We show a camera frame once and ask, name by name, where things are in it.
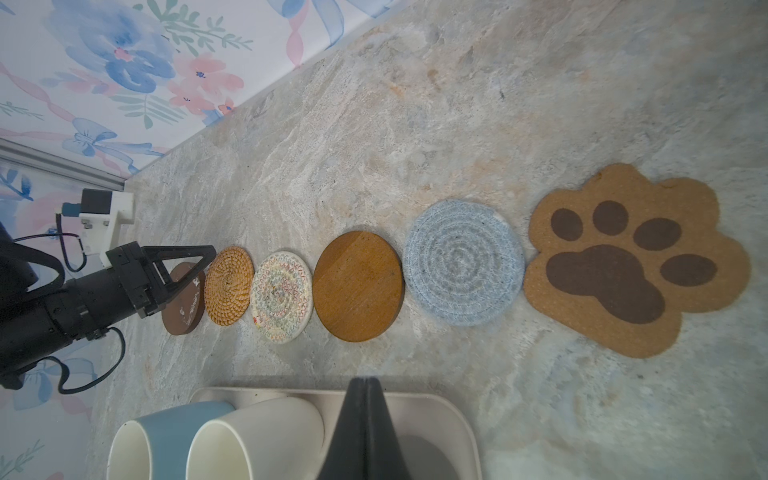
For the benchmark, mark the cork paw coaster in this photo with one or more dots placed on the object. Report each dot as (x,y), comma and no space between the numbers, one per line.
(622,259)

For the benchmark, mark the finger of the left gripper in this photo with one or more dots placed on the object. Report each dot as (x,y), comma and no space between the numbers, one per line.
(162,285)

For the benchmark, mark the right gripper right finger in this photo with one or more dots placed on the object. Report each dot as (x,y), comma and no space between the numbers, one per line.
(383,458)

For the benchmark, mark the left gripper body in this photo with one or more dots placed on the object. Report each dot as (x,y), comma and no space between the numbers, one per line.
(132,285)

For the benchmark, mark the woven rattan coaster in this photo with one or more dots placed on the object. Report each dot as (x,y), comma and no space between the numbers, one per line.
(228,286)

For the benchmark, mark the multicolour woven coaster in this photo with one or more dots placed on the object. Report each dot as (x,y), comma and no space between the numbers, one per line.
(281,296)

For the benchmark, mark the beige tray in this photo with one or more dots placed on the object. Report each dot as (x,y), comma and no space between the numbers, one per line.
(436,439)

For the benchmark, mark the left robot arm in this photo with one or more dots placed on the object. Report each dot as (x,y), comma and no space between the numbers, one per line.
(43,312)

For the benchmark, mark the blue mug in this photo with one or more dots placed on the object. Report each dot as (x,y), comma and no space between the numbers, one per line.
(157,446)

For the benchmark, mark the blue woven coaster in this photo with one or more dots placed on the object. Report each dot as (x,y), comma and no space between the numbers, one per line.
(463,263)

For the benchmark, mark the dark brown round coaster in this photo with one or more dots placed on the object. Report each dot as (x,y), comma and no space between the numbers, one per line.
(182,315)

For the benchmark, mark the left corner aluminium post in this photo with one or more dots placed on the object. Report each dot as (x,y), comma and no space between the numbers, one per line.
(59,166)

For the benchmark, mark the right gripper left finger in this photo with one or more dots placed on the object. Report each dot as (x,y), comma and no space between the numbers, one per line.
(345,458)

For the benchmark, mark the cream white mug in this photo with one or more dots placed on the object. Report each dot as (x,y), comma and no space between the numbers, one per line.
(276,439)

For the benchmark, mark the brown wooden round coaster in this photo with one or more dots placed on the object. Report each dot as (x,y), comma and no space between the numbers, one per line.
(358,286)

